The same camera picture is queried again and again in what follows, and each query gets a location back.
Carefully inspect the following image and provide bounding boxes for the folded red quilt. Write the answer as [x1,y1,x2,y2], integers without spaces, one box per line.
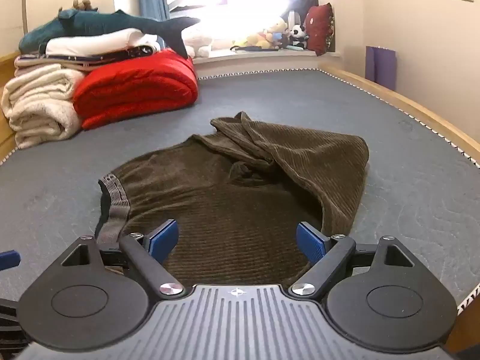
[72,49,199,131]

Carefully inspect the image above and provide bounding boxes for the brown corduroy pants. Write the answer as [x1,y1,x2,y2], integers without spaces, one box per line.
[95,111,370,289]

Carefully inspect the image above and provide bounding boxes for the teal shark plush toy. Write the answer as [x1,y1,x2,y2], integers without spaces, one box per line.
[18,8,201,59]

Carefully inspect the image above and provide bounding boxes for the grey quilted mattress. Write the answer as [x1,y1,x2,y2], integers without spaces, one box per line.
[0,68,480,308]

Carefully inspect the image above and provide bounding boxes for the panda plush toy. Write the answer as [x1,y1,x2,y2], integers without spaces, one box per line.
[289,24,309,49]

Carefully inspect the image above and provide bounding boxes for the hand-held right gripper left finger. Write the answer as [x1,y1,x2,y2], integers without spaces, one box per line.
[60,219,188,301]

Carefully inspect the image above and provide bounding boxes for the purple wall patch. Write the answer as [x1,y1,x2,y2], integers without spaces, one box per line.
[365,46,397,91]

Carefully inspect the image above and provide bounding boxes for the folded cream fleece blanket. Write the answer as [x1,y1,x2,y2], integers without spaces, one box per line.
[1,64,85,150]

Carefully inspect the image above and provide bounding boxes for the red cushion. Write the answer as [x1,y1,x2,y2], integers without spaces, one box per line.
[303,2,335,57]

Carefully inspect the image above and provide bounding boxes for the folded dark patterned blanket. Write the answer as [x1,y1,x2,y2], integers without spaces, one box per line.
[14,45,162,73]

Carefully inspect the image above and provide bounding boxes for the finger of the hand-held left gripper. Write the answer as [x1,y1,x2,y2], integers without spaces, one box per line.
[0,250,21,271]

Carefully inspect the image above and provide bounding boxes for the white plush toy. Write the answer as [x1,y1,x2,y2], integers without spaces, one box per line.
[184,26,215,59]

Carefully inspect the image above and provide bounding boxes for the yellow bear plush toy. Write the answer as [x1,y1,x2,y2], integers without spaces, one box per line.
[232,19,289,50]

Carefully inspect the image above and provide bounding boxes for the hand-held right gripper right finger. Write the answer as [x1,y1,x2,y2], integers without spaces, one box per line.
[288,222,417,301]

